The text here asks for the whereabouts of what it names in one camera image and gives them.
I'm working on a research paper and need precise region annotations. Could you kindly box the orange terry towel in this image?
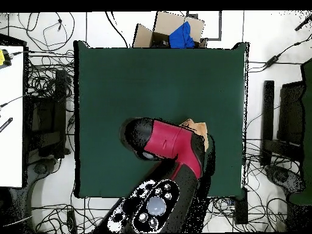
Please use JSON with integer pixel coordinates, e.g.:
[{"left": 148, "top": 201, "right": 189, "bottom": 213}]
[{"left": 179, "top": 118, "right": 210, "bottom": 153}]

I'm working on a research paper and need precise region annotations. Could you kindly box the dark green table cloth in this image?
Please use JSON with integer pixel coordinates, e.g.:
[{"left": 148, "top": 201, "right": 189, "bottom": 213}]
[{"left": 73, "top": 40, "right": 250, "bottom": 199}]

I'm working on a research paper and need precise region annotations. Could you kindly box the blue cloth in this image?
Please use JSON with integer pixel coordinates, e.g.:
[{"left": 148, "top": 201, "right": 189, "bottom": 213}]
[{"left": 168, "top": 21, "right": 196, "bottom": 49}]

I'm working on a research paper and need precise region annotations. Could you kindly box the black equipment stand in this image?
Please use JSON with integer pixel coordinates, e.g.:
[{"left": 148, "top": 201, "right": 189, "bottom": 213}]
[{"left": 24, "top": 69, "right": 68, "bottom": 159}]

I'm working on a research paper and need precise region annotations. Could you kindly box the brown cardboard box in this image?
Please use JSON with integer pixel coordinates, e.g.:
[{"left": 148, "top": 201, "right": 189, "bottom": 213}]
[{"left": 132, "top": 11, "right": 208, "bottom": 49}]

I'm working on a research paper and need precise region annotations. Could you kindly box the black box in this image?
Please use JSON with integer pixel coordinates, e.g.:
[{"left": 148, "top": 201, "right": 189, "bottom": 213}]
[{"left": 234, "top": 190, "right": 249, "bottom": 225}]

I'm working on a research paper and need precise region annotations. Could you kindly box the black power strip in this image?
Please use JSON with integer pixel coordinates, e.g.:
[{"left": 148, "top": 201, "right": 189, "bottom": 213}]
[{"left": 66, "top": 210, "right": 77, "bottom": 233}]

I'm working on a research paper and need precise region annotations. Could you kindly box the black power adapter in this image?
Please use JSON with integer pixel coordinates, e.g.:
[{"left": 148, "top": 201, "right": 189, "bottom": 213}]
[{"left": 264, "top": 54, "right": 282, "bottom": 69}]

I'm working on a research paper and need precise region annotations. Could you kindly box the white table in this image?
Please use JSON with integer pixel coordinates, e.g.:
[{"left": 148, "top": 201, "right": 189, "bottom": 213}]
[{"left": 0, "top": 44, "right": 25, "bottom": 188}]

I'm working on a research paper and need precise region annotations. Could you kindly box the black bar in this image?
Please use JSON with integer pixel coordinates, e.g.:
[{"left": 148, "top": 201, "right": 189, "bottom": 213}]
[{"left": 0, "top": 117, "right": 13, "bottom": 133}]

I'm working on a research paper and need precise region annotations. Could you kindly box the dark green draped cloth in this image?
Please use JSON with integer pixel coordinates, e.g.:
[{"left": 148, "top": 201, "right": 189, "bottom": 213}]
[{"left": 288, "top": 59, "right": 312, "bottom": 205}]

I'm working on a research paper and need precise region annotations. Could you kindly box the yellow black tool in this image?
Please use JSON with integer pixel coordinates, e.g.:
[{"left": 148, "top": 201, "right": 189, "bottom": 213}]
[{"left": 0, "top": 49, "right": 12, "bottom": 67}]

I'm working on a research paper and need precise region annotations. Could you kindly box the black rod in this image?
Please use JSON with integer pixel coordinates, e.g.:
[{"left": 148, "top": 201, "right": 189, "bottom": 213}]
[{"left": 294, "top": 14, "right": 312, "bottom": 32}]

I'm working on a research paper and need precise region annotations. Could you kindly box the black upright post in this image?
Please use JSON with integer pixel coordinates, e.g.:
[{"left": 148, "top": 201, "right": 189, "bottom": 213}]
[{"left": 260, "top": 80, "right": 275, "bottom": 166}]

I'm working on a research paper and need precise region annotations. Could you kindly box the black floor frame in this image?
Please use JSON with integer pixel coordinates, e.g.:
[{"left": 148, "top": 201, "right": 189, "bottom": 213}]
[{"left": 186, "top": 10, "right": 222, "bottom": 41}]

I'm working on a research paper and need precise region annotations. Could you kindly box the black cable tangle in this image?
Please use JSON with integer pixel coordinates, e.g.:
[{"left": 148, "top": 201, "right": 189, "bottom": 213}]
[
  {"left": 26, "top": 49, "right": 74, "bottom": 101},
  {"left": 244, "top": 138, "right": 289, "bottom": 232}
]

